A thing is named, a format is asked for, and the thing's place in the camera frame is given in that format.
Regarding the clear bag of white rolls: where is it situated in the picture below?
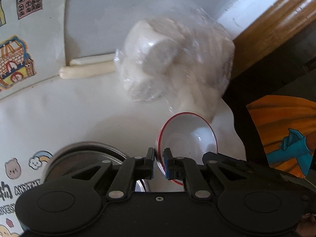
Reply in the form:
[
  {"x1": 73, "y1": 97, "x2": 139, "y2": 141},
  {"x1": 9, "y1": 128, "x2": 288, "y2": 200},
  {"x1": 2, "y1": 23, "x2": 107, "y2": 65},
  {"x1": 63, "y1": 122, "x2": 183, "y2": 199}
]
[{"x1": 114, "y1": 8, "x2": 235, "y2": 121}]

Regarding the person's right hand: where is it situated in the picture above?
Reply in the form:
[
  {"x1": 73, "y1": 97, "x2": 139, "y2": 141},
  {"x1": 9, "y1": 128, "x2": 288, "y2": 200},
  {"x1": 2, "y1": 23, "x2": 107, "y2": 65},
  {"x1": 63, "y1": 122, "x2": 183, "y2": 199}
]
[{"x1": 296, "y1": 213, "x2": 316, "y2": 237}]

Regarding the steel plate with sticker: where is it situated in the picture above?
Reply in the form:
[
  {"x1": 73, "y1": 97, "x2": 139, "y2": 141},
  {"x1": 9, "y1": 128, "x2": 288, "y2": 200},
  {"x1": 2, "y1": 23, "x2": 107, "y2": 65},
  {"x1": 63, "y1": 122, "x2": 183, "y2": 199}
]
[{"x1": 41, "y1": 142, "x2": 129, "y2": 184}]

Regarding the cream stick back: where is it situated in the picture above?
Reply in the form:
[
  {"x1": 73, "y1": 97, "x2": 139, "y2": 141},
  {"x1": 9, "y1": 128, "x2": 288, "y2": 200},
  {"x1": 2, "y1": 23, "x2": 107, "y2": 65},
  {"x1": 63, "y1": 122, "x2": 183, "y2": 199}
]
[{"x1": 69, "y1": 53, "x2": 115, "y2": 66}]

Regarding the cream stick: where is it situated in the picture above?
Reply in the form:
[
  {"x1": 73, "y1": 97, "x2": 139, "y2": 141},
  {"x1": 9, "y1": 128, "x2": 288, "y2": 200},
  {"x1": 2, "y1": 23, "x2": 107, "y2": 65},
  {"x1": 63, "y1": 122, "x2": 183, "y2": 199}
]
[
  {"x1": 59, "y1": 61, "x2": 116, "y2": 79},
  {"x1": 69, "y1": 53, "x2": 115, "y2": 66}
]

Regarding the orange and teal picture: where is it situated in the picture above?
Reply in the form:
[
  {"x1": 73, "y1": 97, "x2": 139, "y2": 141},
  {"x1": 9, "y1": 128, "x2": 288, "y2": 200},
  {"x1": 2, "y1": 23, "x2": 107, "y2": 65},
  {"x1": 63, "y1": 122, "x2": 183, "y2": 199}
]
[{"x1": 247, "y1": 95, "x2": 315, "y2": 178}]

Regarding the house drawings paper sheet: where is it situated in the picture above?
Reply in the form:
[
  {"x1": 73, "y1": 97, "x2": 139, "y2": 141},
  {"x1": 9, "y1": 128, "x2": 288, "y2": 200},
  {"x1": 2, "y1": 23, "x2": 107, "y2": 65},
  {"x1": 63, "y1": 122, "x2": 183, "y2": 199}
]
[{"x1": 1, "y1": 0, "x2": 66, "y2": 99}]

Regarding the wooden door frame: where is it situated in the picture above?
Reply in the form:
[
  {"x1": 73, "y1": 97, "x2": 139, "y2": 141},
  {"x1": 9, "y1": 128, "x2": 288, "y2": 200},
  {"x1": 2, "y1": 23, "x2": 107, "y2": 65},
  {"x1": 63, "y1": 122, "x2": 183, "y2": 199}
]
[{"x1": 231, "y1": 0, "x2": 315, "y2": 78}]

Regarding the white bowl red rim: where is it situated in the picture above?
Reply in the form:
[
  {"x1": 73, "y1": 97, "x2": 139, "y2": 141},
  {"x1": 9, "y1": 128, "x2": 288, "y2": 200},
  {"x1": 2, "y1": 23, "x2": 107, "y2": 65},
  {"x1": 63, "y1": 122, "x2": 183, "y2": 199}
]
[{"x1": 155, "y1": 112, "x2": 218, "y2": 174}]

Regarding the cream stick front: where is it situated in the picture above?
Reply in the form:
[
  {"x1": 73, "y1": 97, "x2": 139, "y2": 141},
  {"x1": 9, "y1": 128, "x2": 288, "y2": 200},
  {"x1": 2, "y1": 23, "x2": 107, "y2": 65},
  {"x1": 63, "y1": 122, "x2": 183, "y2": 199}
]
[{"x1": 59, "y1": 61, "x2": 116, "y2": 79}]

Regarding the white printed cloth mat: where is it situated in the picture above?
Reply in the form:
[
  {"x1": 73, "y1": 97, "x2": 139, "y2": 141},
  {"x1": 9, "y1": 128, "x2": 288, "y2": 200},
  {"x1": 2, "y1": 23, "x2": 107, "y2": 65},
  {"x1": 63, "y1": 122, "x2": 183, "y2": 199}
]
[{"x1": 0, "y1": 72, "x2": 247, "y2": 237}]

